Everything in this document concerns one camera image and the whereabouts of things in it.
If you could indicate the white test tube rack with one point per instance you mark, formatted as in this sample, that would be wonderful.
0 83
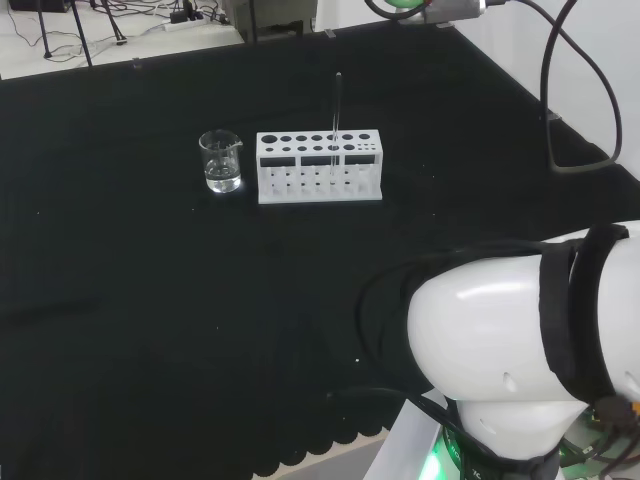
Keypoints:
320 192

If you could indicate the small clear glass beaker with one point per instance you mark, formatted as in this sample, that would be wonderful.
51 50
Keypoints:
222 172

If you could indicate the black bench cloth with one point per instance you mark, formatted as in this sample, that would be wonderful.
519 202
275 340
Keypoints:
150 280

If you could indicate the grey equipment box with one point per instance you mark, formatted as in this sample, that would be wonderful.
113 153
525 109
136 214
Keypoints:
270 17

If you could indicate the white power strip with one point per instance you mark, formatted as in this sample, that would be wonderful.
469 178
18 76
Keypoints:
181 24

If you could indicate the black tripod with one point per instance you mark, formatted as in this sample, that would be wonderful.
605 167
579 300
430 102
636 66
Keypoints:
81 37
114 25

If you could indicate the silver camera housing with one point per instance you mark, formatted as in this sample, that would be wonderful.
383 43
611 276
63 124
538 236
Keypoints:
450 11

